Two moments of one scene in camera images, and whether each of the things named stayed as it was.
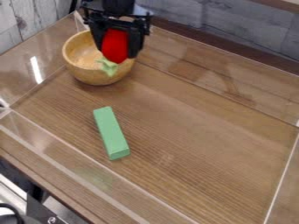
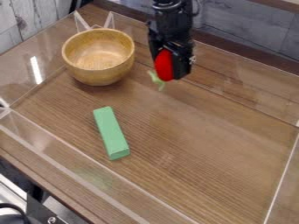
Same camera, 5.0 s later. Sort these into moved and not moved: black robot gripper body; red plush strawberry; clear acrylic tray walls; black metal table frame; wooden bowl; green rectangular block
Moved: red plush strawberry; black robot gripper body
Not moved: clear acrylic tray walls; green rectangular block; wooden bowl; black metal table frame
